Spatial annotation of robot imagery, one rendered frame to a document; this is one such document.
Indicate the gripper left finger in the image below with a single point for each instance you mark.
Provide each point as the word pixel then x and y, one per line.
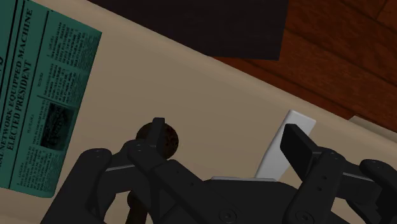
pixel 173 183

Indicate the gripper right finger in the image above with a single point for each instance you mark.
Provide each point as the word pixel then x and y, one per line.
pixel 322 180

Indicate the dark brown round-headed utensil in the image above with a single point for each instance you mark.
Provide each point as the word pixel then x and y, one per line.
pixel 170 139

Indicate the white flat slab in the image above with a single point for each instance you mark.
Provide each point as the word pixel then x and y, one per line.
pixel 274 155

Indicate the green newspaper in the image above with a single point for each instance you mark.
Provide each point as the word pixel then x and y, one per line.
pixel 46 93

